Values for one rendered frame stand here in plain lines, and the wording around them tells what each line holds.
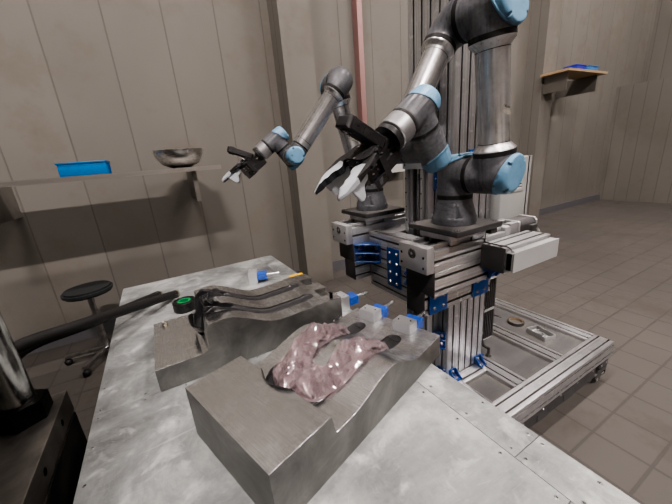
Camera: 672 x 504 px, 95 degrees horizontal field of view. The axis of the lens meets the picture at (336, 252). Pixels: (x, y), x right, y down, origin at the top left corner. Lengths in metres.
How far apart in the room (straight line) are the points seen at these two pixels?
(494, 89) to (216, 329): 0.94
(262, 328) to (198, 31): 2.82
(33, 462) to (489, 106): 1.29
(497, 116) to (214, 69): 2.64
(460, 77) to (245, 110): 2.25
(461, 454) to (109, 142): 3.00
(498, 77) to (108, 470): 1.20
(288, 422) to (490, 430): 0.36
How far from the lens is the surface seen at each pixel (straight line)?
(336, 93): 1.45
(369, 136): 0.67
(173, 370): 0.86
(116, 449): 0.80
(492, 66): 1.01
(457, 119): 1.35
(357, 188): 0.63
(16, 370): 0.97
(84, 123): 3.15
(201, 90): 3.20
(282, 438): 0.52
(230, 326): 0.83
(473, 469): 0.64
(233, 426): 0.56
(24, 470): 0.90
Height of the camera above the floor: 1.29
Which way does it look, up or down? 17 degrees down
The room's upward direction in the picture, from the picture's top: 5 degrees counter-clockwise
